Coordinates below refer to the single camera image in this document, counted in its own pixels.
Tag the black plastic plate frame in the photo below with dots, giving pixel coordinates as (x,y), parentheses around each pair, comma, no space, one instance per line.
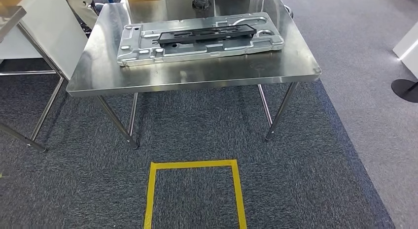
(209,33)

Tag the stainless steel workbench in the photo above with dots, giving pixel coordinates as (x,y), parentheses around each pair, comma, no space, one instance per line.
(196,74)

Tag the yellow floor tape square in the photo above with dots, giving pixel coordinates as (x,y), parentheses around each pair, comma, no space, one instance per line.
(196,164)

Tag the stamped sheet metal panel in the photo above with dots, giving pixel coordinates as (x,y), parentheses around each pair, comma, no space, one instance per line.
(202,53)

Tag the white flat panel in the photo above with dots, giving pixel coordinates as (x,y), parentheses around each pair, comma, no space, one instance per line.
(49,31)

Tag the black round stand base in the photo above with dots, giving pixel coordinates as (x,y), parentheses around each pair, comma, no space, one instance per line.
(406,90)

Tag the white box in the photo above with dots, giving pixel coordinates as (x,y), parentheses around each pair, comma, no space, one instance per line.
(410,48)

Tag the steel frame table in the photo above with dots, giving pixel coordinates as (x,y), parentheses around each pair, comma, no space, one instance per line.
(47,106)

